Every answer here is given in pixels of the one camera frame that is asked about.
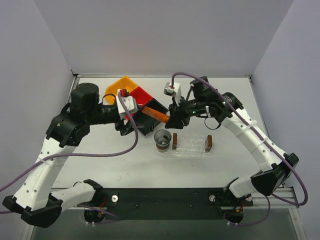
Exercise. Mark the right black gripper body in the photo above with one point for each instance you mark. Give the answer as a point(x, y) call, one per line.
point(178, 115)

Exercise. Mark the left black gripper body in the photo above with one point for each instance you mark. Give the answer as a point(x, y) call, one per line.
point(121, 125)

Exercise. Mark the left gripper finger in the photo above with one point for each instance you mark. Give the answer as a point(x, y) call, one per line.
point(138, 113)
point(127, 128)

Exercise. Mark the orange toothpaste tube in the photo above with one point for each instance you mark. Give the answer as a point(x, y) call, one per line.
point(159, 116)

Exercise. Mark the glass cup with brown band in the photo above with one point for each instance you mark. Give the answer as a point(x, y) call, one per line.
point(162, 140)

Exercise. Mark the clear holder with wooden ends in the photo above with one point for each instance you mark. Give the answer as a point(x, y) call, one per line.
point(192, 143)

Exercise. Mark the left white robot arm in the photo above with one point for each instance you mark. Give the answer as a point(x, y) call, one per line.
point(34, 201)

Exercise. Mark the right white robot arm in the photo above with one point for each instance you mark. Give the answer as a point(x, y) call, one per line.
point(275, 165)

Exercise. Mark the clear textured oval tray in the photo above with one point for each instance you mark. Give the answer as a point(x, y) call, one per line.
point(180, 154)

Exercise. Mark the black plastic bin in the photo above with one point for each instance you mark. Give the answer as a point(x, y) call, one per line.
point(151, 122)

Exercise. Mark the red plastic bin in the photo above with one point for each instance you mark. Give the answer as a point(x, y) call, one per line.
point(141, 97)

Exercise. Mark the yellow plastic bin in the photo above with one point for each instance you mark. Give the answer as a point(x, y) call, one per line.
point(123, 83)

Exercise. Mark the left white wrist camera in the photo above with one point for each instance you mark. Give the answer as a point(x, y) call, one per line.
point(125, 102)

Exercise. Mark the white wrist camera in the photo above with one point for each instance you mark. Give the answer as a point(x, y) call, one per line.
point(173, 90)
point(125, 102)

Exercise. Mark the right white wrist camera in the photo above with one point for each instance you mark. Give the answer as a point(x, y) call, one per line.
point(173, 90)

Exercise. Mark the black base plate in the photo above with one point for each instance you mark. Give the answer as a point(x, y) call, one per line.
point(207, 203)

